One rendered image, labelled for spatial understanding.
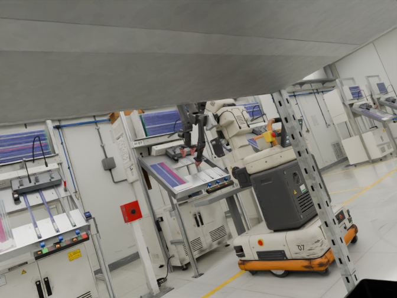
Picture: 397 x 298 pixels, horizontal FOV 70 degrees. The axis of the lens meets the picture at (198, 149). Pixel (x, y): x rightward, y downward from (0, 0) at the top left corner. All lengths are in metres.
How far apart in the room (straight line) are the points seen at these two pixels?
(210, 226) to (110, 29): 2.86
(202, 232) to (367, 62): 8.08
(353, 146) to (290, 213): 5.18
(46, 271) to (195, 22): 2.33
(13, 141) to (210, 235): 2.00
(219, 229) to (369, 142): 4.44
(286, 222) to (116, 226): 2.94
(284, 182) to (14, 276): 1.95
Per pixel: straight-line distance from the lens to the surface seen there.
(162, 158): 3.07
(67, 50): 0.34
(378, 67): 9.92
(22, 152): 2.76
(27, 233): 2.28
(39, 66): 0.36
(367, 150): 6.82
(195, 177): 2.82
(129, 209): 2.48
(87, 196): 4.30
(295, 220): 1.87
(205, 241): 3.04
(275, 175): 1.84
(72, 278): 2.56
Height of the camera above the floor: 0.75
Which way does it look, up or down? 7 degrees up
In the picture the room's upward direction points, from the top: 19 degrees counter-clockwise
